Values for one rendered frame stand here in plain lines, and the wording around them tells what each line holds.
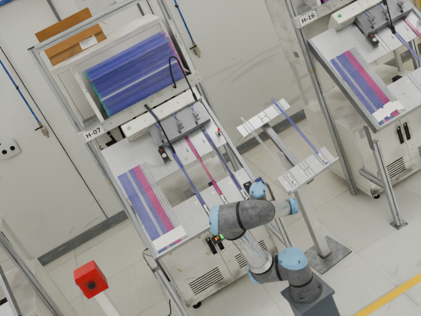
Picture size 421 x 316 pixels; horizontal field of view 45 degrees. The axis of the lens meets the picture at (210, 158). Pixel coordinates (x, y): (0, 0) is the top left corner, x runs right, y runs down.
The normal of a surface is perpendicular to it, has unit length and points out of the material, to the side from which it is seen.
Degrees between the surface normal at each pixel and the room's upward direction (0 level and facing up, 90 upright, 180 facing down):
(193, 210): 46
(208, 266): 90
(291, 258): 7
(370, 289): 0
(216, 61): 90
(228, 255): 90
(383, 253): 0
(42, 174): 90
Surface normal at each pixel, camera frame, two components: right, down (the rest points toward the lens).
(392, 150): 0.32, 0.33
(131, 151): -0.04, -0.33
